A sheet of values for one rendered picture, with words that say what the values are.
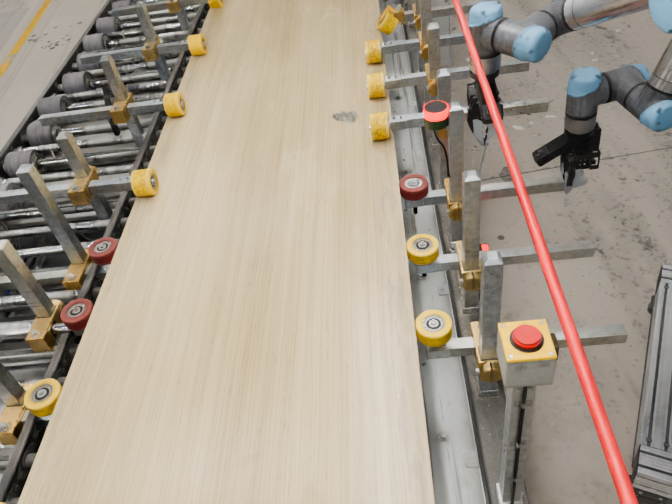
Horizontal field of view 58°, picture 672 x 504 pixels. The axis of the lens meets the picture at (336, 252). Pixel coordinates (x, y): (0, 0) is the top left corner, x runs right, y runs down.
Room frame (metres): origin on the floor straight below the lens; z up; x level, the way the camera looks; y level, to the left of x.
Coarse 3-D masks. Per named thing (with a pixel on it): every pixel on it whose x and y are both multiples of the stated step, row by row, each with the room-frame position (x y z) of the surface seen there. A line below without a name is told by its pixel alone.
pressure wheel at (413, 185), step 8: (408, 176) 1.36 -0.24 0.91; (416, 176) 1.35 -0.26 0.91; (400, 184) 1.33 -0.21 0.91; (408, 184) 1.33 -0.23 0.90; (416, 184) 1.32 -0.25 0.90; (424, 184) 1.31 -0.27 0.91; (400, 192) 1.32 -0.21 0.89; (408, 192) 1.29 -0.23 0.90; (416, 192) 1.29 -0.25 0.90; (424, 192) 1.29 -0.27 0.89; (416, 200) 1.29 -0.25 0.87; (416, 208) 1.32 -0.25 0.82
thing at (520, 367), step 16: (544, 320) 0.54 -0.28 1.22; (544, 336) 0.52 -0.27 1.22; (512, 352) 0.50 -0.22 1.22; (528, 352) 0.49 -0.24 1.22; (544, 352) 0.49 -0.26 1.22; (512, 368) 0.49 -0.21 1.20; (528, 368) 0.48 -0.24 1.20; (544, 368) 0.48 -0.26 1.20; (512, 384) 0.49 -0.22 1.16; (528, 384) 0.48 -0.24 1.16; (544, 384) 0.48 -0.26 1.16
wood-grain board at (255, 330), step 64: (256, 0) 2.91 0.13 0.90; (320, 0) 2.76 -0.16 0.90; (192, 64) 2.37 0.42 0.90; (256, 64) 2.25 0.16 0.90; (320, 64) 2.14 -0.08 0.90; (384, 64) 2.04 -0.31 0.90; (192, 128) 1.87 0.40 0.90; (256, 128) 1.78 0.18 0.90; (320, 128) 1.70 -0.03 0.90; (192, 192) 1.50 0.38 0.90; (256, 192) 1.43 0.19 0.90; (320, 192) 1.37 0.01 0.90; (384, 192) 1.32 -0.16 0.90; (128, 256) 1.26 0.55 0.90; (192, 256) 1.21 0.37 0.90; (256, 256) 1.16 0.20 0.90; (320, 256) 1.11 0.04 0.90; (384, 256) 1.07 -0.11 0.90; (128, 320) 1.03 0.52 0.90; (192, 320) 0.99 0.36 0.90; (256, 320) 0.95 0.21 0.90; (320, 320) 0.91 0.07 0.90; (384, 320) 0.87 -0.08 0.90; (64, 384) 0.87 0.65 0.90; (128, 384) 0.84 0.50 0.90; (192, 384) 0.80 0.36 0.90; (256, 384) 0.77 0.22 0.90; (320, 384) 0.74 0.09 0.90; (384, 384) 0.71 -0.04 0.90; (64, 448) 0.71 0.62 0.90; (128, 448) 0.68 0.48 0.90; (192, 448) 0.65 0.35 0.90; (256, 448) 0.62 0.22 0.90; (320, 448) 0.60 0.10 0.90; (384, 448) 0.57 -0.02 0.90
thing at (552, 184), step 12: (528, 180) 1.29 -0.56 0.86; (540, 180) 1.28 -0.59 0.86; (552, 180) 1.27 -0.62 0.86; (432, 192) 1.32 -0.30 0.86; (444, 192) 1.31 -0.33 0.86; (492, 192) 1.28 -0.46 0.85; (504, 192) 1.28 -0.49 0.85; (528, 192) 1.27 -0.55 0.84; (540, 192) 1.26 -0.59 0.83; (408, 204) 1.31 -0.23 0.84; (420, 204) 1.31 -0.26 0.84; (432, 204) 1.30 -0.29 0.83
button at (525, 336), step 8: (520, 328) 0.53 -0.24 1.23; (528, 328) 0.53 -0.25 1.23; (536, 328) 0.53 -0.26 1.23; (512, 336) 0.52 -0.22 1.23; (520, 336) 0.52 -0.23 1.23; (528, 336) 0.51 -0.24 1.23; (536, 336) 0.51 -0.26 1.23; (520, 344) 0.51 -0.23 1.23; (528, 344) 0.50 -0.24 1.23; (536, 344) 0.50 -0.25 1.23
